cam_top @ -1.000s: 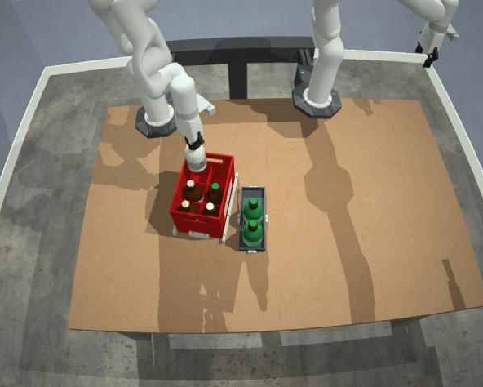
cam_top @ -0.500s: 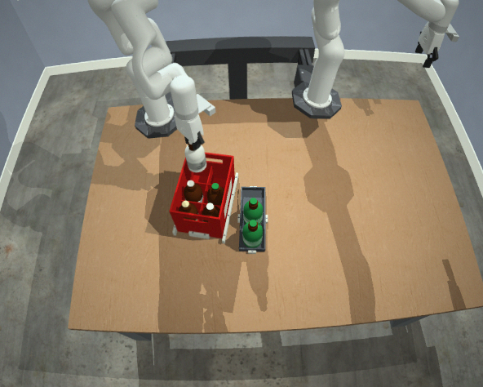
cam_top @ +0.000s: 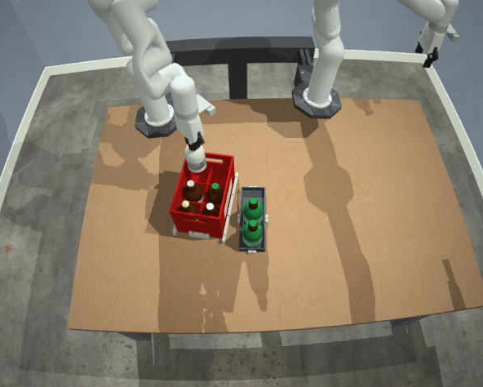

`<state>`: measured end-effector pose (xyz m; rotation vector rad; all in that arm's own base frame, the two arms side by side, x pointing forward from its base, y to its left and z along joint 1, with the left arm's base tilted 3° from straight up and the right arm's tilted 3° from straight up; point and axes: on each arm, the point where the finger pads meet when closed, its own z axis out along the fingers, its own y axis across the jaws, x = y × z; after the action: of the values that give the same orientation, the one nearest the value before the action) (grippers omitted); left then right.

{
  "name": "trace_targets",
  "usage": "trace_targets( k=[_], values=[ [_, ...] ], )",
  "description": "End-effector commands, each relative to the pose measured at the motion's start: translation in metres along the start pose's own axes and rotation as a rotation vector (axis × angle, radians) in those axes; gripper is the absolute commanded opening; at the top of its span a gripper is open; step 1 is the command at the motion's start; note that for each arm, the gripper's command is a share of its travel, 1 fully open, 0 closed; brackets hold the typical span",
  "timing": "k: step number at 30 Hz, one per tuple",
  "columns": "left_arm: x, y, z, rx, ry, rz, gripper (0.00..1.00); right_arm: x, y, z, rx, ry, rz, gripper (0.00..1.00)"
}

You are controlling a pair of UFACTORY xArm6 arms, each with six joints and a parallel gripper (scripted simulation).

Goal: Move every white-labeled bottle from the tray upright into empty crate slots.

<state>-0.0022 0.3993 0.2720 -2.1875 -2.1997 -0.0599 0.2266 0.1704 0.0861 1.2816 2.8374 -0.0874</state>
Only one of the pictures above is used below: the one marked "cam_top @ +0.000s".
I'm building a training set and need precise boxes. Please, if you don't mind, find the green bottle with pale green label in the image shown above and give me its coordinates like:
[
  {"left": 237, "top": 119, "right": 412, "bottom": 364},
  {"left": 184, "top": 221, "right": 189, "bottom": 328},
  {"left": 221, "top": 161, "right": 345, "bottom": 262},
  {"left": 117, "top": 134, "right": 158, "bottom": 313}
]
[{"left": 242, "top": 220, "right": 263, "bottom": 247}]

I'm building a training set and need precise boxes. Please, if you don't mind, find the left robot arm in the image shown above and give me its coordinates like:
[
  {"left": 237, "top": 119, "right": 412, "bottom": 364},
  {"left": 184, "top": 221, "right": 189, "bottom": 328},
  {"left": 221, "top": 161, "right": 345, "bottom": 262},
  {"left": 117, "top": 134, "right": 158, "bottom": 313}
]
[{"left": 303, "top": 0, "right": 459, "bottom": 108}]

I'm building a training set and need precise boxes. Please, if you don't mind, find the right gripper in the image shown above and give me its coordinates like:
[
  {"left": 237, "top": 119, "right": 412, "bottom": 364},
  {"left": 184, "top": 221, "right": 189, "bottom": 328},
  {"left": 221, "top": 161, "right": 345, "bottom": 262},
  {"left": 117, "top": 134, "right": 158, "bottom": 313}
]
[{"left": 175, "top": 115, "right": 205, "bottom": 151}]

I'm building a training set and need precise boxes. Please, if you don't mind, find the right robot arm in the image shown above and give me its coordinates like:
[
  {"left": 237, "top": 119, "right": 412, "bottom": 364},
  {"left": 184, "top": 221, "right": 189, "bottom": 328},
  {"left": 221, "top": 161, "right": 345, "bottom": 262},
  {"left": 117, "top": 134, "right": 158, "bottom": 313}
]
[{"left": 87, "top": 0, "right": 215, "bottom": 127}]

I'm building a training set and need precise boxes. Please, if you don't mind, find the green bottle with white label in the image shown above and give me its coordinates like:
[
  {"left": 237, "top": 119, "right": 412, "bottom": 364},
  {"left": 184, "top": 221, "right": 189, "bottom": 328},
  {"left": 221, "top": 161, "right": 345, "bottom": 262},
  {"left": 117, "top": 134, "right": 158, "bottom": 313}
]
[{"left": 243, "top": 198, "right": 263, "bottom": 224}]

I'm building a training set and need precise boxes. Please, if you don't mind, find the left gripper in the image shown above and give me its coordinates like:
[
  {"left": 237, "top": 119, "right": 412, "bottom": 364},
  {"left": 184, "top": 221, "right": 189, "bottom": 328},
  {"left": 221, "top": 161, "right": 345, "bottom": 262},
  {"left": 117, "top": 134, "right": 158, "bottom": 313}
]
[{"left": 415, "top": 23, "right": 445, "bottom": 68}]

